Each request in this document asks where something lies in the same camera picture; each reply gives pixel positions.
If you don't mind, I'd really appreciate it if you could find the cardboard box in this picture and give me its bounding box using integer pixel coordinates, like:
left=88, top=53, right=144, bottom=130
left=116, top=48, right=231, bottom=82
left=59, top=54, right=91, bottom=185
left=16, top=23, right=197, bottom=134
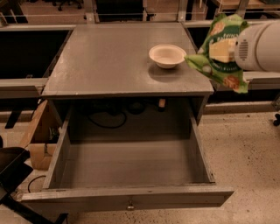
left=19, top=101, right=60, bottom=171

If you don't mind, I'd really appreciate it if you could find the black caster wheel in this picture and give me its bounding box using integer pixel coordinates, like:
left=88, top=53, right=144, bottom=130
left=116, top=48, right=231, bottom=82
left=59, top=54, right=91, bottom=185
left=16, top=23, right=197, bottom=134
left=273, top=114, right=280, bottom=126

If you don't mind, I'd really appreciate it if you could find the green rice chip bag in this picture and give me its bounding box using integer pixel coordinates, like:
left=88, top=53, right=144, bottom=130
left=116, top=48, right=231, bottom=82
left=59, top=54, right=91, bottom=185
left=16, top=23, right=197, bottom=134
left=185, top=14, right=249, bottom=94

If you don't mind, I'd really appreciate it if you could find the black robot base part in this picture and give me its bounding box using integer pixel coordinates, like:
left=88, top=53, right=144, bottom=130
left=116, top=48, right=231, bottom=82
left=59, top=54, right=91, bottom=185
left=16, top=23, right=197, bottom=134
left=0, top=137, right=67, bottom=224

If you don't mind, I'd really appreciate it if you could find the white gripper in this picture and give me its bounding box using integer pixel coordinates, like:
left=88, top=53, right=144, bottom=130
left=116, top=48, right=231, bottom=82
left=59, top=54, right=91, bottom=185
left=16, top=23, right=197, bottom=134
left=209, top=24, right=270, bottom=72

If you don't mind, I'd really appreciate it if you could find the black cable behind cabinet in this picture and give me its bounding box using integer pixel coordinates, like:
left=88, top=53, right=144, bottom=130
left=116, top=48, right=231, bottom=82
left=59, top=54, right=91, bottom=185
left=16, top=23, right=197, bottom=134
left=84, top=100, right=147, bottom=130

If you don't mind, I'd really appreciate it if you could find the metal drawer knob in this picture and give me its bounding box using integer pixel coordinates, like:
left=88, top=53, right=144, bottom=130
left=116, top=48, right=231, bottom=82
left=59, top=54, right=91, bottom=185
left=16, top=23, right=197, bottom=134
left=126, top=200, right=135, bottom=211

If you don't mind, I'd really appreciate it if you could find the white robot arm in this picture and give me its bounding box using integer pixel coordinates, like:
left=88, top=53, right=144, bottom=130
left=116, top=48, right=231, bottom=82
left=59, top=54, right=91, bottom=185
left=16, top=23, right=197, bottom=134
left=208, top=22, right=280, bottom=72

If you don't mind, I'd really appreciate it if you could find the open grey top drawer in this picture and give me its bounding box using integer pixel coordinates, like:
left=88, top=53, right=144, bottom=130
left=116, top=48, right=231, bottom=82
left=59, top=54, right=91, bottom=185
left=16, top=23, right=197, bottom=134
left=20, top=101, right=235, bottom=213

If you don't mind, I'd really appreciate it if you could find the grey cabinet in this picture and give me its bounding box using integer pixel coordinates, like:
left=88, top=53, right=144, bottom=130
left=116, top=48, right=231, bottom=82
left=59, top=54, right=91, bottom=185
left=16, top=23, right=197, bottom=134
left=42, top=23, right=214, bottom=119

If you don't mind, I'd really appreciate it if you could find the white paper bowl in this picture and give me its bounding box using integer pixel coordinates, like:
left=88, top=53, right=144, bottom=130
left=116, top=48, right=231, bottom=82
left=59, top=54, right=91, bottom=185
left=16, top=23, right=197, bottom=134
left=149, top=45, right=186, bottom=69

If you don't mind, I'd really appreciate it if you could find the black floor cable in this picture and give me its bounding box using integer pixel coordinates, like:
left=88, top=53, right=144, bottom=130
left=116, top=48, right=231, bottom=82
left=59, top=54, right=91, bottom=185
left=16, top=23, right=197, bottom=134
left=27, top=174, right=47, bottom=193

